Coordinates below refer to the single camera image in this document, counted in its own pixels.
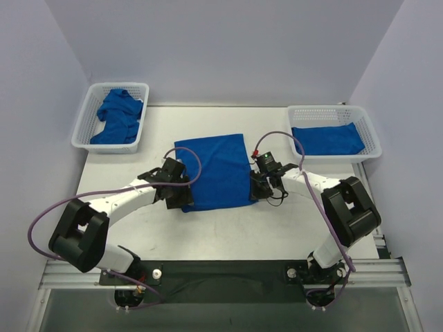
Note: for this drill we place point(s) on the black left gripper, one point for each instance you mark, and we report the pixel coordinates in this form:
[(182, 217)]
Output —
[(183, 196)]

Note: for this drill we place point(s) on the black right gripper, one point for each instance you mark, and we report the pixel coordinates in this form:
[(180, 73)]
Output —
[(258, 185)]

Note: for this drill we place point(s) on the blue towel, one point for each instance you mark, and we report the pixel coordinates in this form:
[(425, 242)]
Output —
[(224, 169), (329, 141)]

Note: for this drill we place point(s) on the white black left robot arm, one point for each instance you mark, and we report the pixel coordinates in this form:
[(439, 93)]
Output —
[(80, 236)]

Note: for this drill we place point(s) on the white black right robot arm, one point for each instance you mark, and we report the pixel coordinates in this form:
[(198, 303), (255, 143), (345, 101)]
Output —
[(345, 205)]

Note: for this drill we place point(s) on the crumpled blue towels in basket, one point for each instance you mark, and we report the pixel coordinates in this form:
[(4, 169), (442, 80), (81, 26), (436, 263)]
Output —
[(121, 114)]

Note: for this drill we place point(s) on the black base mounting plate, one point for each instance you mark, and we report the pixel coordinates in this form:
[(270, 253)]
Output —
[(226, 282)]

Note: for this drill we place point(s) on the white perforated right basket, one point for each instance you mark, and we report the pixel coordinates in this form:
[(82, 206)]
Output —
[(304, 116)]

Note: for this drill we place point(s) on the white perforated basket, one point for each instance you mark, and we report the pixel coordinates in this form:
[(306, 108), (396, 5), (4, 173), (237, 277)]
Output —
[(304, 116), (88, 124)]

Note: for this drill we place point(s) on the white perforated left basket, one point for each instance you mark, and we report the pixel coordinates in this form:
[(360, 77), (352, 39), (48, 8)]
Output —
[(88, 124)]

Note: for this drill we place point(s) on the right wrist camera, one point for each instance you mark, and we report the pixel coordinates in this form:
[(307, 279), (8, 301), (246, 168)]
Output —
[(264, 159)]

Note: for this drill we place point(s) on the aluminium frame rail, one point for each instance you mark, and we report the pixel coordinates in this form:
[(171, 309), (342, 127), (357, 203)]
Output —
[(375, 272)]

